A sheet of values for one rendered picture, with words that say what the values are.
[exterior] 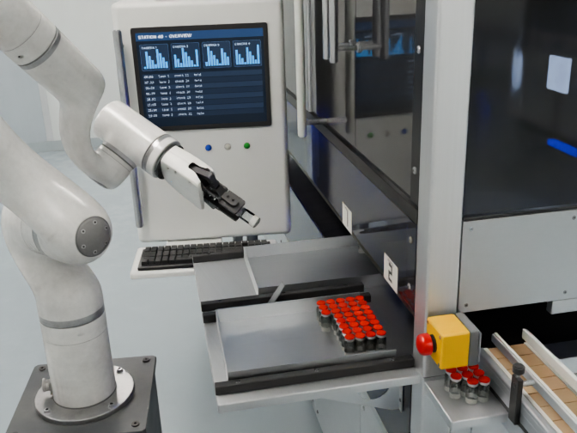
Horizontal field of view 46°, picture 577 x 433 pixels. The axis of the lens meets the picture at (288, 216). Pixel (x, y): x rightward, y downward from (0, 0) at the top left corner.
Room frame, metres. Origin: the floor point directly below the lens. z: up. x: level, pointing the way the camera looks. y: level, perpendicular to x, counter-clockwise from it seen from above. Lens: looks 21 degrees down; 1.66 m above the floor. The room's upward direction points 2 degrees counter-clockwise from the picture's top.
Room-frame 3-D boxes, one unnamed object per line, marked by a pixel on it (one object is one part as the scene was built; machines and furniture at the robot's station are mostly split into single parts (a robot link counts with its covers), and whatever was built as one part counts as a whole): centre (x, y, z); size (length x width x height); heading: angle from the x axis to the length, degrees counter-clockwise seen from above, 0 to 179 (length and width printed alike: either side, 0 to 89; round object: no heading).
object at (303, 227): (2.17, -0.06, 0.73); 1.98 x 0.01 x 0.25; 11
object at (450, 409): (1.08, -0.33, 0.87); 0.14 x 0.13 x 0.02; 101
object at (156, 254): (1.93, 0.26, 0.82); 0.40 x 0.14 x 0.02; 94
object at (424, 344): (1.08, -0.24, 1.00); 0.04 x 0.04 x 0.04; 11
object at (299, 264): (1.65, -0.06, 0.90); 0.34 x 0.26 x 0.04; 101
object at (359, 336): (1.31, -0.12, 0.91); 0.18 x 0.02 x 0.05; 10
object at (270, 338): (1.29, -0.02, 0.90); 0.34 x 0.26 x 0.04; 100
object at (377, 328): (1.32, -0.17, 0.91); 0.18 x 0.02 x 0.05; 10
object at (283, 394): (1.47, -0.03, 0.87); 0.70 x 0.48 x 0.02; 11
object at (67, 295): (1.17, 0.44, 1.16); 0.19 x 0.12 x 0.24; 51
